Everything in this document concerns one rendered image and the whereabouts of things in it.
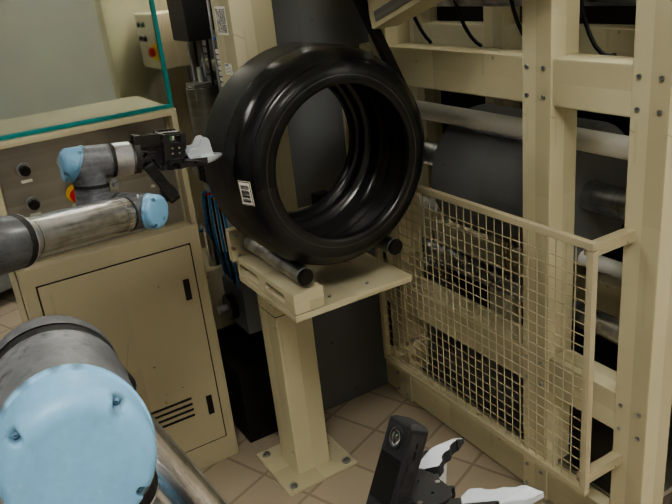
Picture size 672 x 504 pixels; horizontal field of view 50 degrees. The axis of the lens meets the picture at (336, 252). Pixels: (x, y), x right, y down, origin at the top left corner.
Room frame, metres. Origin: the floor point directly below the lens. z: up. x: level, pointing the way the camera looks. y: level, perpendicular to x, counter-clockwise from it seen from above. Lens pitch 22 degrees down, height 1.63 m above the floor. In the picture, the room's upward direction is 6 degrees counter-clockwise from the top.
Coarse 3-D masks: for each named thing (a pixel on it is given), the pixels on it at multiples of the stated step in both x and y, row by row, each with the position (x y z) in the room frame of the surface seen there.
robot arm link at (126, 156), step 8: (112, 144) 1.59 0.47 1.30; (120, 144) 1.56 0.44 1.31; (128, 144) 1.57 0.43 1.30; (120, 152) 1.55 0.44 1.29; (128, 152) 1.55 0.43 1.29; (120, 160) 1.54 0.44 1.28; (128, 160) 1.55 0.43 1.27; (136, 160) 1.56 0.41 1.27; (120, 168) 1.54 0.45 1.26; (128, 168) 1.55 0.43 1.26; (136, 168) 1.56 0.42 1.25
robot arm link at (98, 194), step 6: (90, 186) 1.50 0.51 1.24; (96, 186) 1.50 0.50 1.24; (102, 186) 1.51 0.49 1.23; (108, 186) 1.53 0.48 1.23; (78, 192) 1.50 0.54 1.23; (84, 192) 1.50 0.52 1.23; (90, 192) 1.50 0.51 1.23; (96, 192) 1.50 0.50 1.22; (102, 192) 1.51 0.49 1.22; (108, 192) 1.51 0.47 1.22; (114, 192) 1.50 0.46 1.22; (78, 198) 1.50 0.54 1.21; (84, 198) 1.50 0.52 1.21; (90, 198) 1.50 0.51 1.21; (96, 198) 1.49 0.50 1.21; (102, 198) 1.49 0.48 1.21; (108, 198) 1.48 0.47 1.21; (78, 204) 1.50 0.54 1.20
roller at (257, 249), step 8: (248, 240) 1.93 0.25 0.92; (248, 248) 1.92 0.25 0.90; (256, 248) 1.87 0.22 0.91; (264, 248) 1.85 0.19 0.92; (264, 256) 1.82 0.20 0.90; (272, 256) 1.79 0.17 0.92; (272, 264) 1.78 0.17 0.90; (280, 264) 1.74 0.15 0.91; (288, 264) 1.72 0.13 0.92; (296, 264) 1.70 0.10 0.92; (288, 272) 1.70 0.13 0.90; (296, 272) 1.67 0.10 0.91; (304, 272) 1.66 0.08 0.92; (312, 272) 1.67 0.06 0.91; (296, 280) 1.66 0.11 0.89; (304, 280) 1.66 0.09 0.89
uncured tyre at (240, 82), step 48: (288, 48) 1.82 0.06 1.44; (336, 48) 1.77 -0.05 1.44; (240, 96) 1.71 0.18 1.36; (288, 96) 1.66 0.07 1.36; (336, 96) 2.05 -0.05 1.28; (384, 96) 1.79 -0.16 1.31; (240, 144) 1.63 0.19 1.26; (384, 144) 2.03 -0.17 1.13; (336, 192) 2.01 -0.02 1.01; (384, 192) 1.95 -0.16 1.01; (288, 240) 1.64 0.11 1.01; (336, 240) 1.69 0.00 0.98
